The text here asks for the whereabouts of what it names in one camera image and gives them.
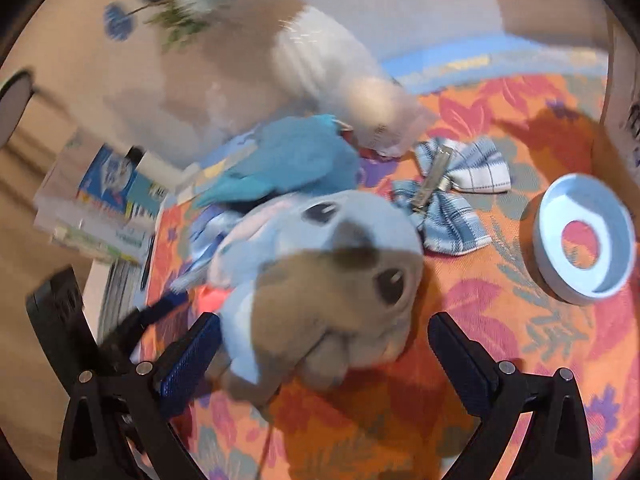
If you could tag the clear printed plastic bag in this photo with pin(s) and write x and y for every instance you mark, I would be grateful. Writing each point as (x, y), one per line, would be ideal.
(395, 135)

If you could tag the white plush toy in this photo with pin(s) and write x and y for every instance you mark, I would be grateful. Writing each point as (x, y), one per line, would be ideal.
(320, 60)

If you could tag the teal soft cloth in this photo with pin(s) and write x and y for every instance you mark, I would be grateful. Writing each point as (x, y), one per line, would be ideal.
(290, 160)

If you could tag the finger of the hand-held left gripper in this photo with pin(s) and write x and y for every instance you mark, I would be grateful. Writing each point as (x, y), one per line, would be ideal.
(160, 306)

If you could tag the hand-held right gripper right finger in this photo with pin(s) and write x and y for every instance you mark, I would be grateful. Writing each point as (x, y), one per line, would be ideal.
(457, 365)

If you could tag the black pen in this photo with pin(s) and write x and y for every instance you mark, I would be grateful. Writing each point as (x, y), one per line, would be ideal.
(147, 262)

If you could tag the light blue striped cloth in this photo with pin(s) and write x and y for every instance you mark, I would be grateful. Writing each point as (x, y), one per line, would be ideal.
(215, 240)

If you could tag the black round frame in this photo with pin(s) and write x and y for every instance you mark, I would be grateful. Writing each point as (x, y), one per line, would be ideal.
(6, 91)

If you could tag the blue plaid bow hair clip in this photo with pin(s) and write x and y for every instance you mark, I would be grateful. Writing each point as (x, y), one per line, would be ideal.
(450, 225)

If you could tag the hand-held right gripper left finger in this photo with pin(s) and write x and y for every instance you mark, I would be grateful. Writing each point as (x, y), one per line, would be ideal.
(192, 360)

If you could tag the blue and brown plush toy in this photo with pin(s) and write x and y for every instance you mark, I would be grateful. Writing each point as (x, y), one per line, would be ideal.
(300, 280)

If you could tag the stack of books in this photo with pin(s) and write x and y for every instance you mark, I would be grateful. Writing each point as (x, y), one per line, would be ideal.
(100, 180)

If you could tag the white tape roll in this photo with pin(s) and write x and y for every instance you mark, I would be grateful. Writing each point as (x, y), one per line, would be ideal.
(555, 240)

